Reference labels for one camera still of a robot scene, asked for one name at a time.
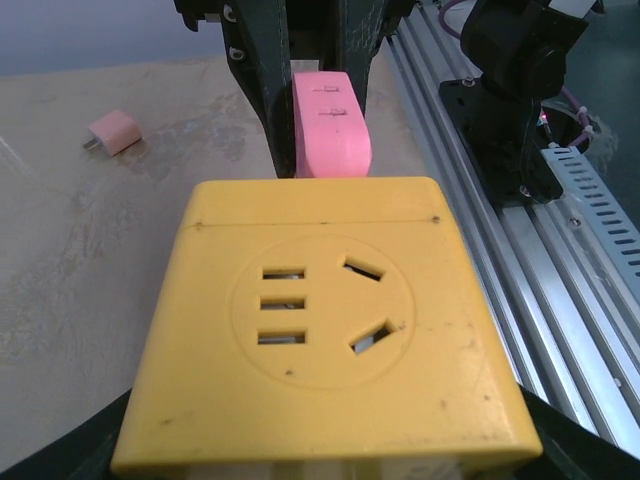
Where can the aluminium rail frame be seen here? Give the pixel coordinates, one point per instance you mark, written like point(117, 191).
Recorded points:
point(568, 320)

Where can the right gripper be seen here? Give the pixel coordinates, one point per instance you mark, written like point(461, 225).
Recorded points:
point(267, 42)

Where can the yellow cube socket adapter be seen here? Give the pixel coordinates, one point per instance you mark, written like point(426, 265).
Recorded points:
point(322, 329)

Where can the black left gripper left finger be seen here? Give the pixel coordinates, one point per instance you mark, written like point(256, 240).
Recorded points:
point(83, 453)

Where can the light pink plug adapter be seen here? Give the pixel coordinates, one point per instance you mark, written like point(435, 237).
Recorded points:
point(113, 133)

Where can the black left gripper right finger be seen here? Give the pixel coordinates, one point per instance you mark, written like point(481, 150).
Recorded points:
point(571, 452)

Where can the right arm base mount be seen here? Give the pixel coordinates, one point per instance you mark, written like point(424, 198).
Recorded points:
point(501, 139)

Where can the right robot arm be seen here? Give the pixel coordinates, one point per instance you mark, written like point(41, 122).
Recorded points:
point(520, 46)

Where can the light blue cable duct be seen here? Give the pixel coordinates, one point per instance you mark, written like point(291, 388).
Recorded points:
point(595, 202)

